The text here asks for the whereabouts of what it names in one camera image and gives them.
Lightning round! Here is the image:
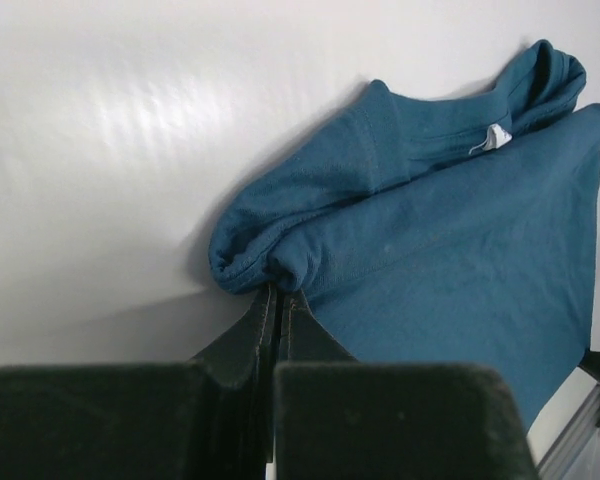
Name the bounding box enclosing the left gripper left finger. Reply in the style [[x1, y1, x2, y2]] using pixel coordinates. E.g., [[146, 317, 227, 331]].
[[0, 286, 278, 479]]

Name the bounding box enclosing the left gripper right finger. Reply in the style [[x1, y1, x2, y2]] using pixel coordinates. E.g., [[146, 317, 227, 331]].
[[273, 292, 536, 479]]

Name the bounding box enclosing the teal blue t shirt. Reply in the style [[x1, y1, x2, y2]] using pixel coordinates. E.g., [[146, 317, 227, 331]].
[[208, 40, 600, 425]]

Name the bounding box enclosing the aluminium frame rail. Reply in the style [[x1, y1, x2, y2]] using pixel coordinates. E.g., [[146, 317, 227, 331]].
[[538, 386, 600, 479]]

